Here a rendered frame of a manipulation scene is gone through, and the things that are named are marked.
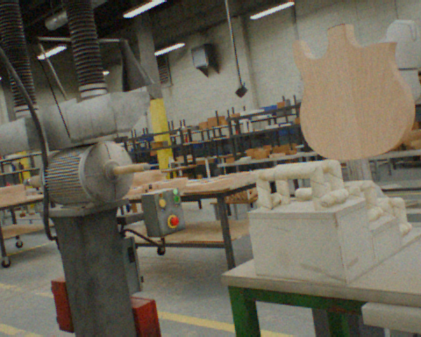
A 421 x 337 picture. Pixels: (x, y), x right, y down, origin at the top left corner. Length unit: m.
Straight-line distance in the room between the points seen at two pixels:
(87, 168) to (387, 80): 1.15
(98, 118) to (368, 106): 0.92
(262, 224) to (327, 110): 0.46
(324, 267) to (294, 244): 0.09
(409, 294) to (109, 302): 1.42
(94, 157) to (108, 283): 0.57
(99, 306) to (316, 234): 1.24
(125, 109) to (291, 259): 0.82
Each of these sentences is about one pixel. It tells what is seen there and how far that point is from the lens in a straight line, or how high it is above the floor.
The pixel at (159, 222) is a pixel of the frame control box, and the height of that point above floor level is 0.99.
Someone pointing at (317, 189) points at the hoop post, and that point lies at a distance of 1.14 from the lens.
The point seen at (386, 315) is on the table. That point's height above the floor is 0.89.
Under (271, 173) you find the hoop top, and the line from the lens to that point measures 1.21.
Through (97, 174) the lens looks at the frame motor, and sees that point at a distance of 1.95.
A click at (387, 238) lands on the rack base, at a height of 0.98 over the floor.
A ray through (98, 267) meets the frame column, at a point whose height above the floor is 0.85.
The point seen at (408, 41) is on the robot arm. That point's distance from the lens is 1.76.
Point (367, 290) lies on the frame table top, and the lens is 1.14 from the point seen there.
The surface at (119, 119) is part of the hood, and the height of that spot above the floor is 1.43.
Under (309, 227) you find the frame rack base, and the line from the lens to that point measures 1.17.
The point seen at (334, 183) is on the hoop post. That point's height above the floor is 1.15.
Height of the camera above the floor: 1.30
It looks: 3 degrees down
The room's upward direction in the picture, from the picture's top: 9 degrees counter-clockwise
